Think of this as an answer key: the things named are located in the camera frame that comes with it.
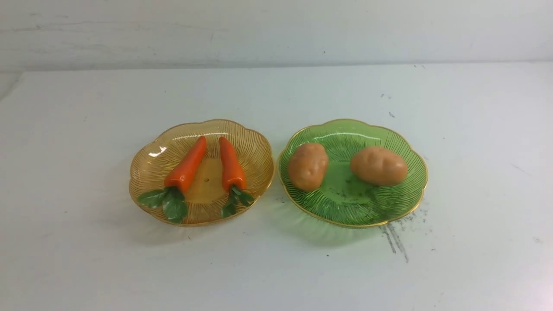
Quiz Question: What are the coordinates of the toy potato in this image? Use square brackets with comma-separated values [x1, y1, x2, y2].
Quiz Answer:
[350, 147, 408, 186]
[288, 143, 329, 192]

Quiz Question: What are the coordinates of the orange toy carrot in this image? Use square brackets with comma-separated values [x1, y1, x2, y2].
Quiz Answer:
[137, 136, 207, 224]
[219, 136, 255, 218]

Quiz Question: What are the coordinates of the green ribbed plastic plate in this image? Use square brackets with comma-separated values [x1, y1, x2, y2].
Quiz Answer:
[278, 119, 428, 228]

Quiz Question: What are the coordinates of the yellow ribbed plastic plate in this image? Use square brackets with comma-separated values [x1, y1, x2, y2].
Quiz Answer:
[130, 119, 275, 226]

